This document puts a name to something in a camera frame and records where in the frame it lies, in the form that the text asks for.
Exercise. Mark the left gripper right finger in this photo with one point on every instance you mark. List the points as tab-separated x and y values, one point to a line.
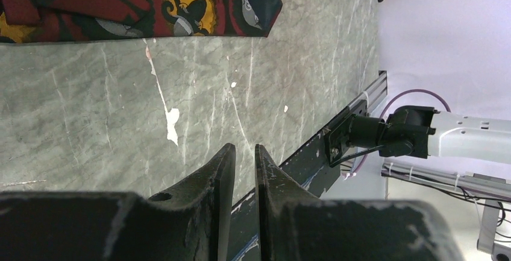
296	225

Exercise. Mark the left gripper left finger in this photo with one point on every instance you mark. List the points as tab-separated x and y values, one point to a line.
187	221

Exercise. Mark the red patterned dark tie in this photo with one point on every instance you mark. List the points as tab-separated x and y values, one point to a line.
34	21

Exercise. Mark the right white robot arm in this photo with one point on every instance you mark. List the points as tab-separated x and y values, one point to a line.
422	132

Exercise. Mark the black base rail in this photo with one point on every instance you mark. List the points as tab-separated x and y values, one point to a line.
308	166

